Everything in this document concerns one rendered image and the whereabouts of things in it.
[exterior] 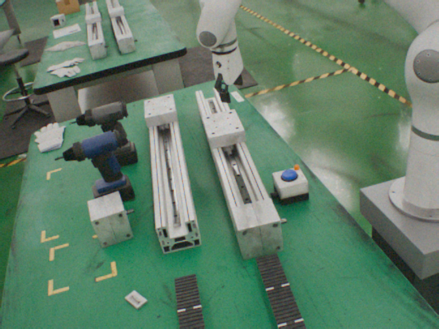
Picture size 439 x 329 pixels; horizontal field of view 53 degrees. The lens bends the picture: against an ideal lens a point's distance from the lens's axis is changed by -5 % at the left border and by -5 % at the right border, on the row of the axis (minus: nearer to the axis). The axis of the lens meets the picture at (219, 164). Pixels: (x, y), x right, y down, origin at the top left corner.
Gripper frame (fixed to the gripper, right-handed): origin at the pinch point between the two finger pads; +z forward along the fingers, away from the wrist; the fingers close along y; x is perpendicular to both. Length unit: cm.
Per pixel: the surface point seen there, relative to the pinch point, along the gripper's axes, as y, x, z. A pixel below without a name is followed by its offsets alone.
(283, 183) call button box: -23.4, -24.2, 10.0
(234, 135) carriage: -9.8, -3.7, 8.9
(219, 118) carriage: -2.1, 5.0, 10.1
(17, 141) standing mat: 69, 258, 139
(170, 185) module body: -31.7, 7.1, 11.7
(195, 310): -67, -21, 5
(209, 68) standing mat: 230, 155, 159
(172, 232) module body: -47.9, -3.7, 8.8
